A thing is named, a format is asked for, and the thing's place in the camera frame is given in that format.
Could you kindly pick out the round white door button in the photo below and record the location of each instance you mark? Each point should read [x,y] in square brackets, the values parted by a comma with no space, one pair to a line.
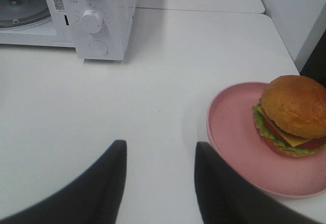
[98,48]

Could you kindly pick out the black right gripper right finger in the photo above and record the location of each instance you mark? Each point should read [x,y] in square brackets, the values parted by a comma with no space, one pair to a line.
[224,196]

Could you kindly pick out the white microwave oven body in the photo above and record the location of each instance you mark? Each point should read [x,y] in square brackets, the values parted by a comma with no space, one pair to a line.
[64,30]

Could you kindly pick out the pink speckled plate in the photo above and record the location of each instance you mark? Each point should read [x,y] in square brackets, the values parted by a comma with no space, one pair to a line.
[233,134]

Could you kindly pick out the burger with lettuce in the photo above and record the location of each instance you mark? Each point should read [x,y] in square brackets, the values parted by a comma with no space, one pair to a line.
[290,116]

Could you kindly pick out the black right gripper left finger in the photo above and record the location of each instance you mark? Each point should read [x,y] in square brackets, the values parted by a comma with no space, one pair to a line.
[93,197]

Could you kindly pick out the glass microwave turntable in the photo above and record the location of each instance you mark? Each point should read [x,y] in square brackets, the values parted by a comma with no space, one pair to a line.
[22,12]

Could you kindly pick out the white control knob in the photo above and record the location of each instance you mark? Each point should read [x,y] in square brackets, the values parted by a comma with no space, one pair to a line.
[91,21]

